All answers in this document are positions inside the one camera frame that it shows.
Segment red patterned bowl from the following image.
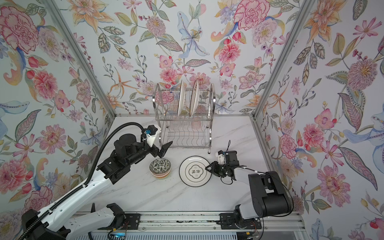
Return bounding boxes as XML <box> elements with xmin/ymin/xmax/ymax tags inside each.
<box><xmin>149</xmin><ymin>159</ymin><xmax>172</xmax><ymax>177</ymax></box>

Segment white plate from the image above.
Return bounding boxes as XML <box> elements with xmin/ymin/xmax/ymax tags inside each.
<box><xmin>179</xmin><ymin>156</ymin><xmax>212</xmax><ymax>188</ymax></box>
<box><xmin>177</xmin><ymin>81</ymin><xmax>186</xmax><ymax>117</ymax></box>

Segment orange white bowl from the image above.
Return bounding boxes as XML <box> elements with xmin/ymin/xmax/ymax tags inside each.
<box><xmin>153</xmin><ymin>173</ymin><xmax>169</xmax><ymax>180</ymax></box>

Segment pink tinted glass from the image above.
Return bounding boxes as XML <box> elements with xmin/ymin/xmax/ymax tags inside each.
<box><xmin>191</xmin><ymin>117</ymin><xmax>202</xmax><ymax>131</ymax></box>

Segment patterned plate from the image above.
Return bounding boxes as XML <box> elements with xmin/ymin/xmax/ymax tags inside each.
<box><xmin>190</xmin><ymin>80</ymin><xmax>200</xmax><ymax>117</ymax></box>

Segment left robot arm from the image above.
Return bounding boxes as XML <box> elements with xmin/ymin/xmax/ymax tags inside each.
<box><xmin>20</xmin><ymin>130</ymin><xmax>172</xmax><ymax>240</ymax></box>

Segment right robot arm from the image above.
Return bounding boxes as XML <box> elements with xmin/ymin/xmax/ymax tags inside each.
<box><xmin>205</xmin><ymin>151</ymin><xmax>294</xmax><ymax>228</ymax></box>

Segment chrome two-tier dish rack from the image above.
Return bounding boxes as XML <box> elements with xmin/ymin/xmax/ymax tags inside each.
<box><xmin>152</xmin><ymin>84</ymin><xmax>216</xmax><ymax>154</ymax></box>

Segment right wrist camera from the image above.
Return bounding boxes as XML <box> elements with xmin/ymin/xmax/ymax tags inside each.
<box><xmin>216</xmin><ymin>151</ymin><xmax>227</xmax><ymax>165</ymax></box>

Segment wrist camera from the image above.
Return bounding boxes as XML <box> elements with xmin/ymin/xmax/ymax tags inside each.
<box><xmin>216</xmin><ymin>151</ymin><xmax>227</xmax><ymax>165</ymax></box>
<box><xmin>144</xmin><ymin>125</ymin><xmax>161</xmax><ymax>148</ymax></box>

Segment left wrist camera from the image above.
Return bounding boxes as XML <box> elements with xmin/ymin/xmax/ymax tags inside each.
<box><xmin>144</xmin><ymin>125</ymin><xmax>161</xmax><ymax>148</ymax></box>

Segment black corrugated cable left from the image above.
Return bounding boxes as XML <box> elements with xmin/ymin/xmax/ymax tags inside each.
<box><xmin>17</xmin><ymin>122</ymin><xmax>146</xmax><ymax>240</ymax></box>

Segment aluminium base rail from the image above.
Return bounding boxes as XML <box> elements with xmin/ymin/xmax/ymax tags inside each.
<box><xmin>74</xmin><ymin>210</ymin><xmax>310</xmax><ymax>240</ymax></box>

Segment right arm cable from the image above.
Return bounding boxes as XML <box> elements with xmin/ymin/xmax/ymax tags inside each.
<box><xmin>220</xmin><ymin>140</ymin><xmax>295</xmax><ymax>218</ymax></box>

